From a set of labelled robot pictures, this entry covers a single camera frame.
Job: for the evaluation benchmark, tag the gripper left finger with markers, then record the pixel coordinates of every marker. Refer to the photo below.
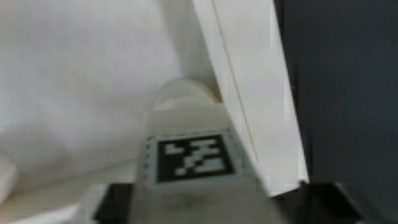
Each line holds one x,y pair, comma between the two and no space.
113,212

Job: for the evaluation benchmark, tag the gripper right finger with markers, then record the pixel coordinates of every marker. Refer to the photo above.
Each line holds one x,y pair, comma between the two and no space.
321,203

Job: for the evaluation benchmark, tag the white table leg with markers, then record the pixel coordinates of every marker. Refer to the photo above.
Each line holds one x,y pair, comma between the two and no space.
198,183

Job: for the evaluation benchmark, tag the white square table top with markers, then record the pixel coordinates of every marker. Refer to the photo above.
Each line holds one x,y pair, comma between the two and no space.
92,52

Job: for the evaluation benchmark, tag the white U-shaped obstacle fence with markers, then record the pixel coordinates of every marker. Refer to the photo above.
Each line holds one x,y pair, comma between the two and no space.
243,37

